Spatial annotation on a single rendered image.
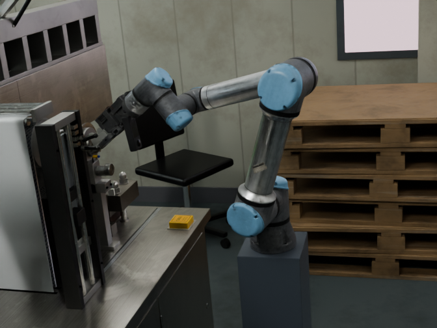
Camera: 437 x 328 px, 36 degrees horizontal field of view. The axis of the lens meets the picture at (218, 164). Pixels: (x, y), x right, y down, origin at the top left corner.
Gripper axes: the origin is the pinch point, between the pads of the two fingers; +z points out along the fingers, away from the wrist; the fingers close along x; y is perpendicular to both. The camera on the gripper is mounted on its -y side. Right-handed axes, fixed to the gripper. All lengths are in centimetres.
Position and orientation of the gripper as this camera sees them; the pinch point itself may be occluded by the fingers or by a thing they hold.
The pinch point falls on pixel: (98, 150)
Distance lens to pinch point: 223.7
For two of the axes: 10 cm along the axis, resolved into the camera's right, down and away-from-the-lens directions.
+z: -6.8, 6.0, 4.2
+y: -6.8, -7.3, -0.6
